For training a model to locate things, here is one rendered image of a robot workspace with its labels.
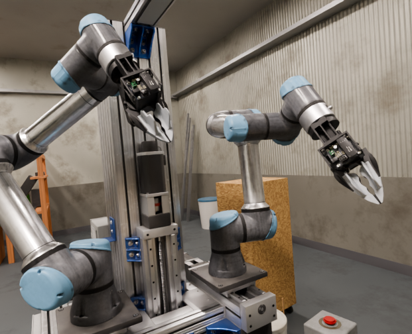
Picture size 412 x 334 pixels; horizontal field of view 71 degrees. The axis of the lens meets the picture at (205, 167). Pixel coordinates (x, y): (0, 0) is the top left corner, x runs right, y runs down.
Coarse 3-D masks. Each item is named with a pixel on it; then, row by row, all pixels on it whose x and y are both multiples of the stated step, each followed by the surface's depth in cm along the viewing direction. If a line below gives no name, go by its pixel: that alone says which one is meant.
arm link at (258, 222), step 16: (240, 112) 115; (256, 112) 116; (240, 144) 116; (256, 144) 116; (240, 160) 117; (256, 160) 115; (256, 176) 114; (256, 192) 113; (256, 208) 111; (256, 224) 111; (272, 224) 111; (256, 240) 113
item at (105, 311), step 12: (96, 288) 84; (108, 288) 87; (72, 300) 87; (84, 300) 84; (96, 300) 84; (108, 300) 86; (120, 300) 91; (72, 312) 84; (84, 312) 84; (96, 312) 83; (108, 312) 85; (84, 324) 82; (96, 324) 83
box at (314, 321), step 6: (324, 312) 99; (312, 318) 96; (318, 318) 96; (336, 318) 95; (342, 318) 94; (306, 324) 93; (312, 324) 93; (318, 324) 92; (324, 324) 92; (336, 324) 92; (342, 324) 91; (348, 324) 91; (354, 324) 91; (306, 330) 93; (312, 330) 91; (318, 330) 89; (324, 330) 89; (330, 330) 89; (336, 330) 89; (342, 330) 88; (348, 330) 88; (354, 330) 90
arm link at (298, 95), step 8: (288, 80) 73; (296, 80) 72; (304, 80) 72; (280, 88) 75; (288, 88) 73; (296, 88) 71; (304, 88) 70; (312, 88) 71; (288, 96) 73; (296, 96) 71; (304, 96) 69; (312, 96) 69; (288, 104) 73; (296, 104) 71; (304, 104) 69; (312, 104) 68; (288, 112) 74; (296, 112) 71; (296, 120) 75
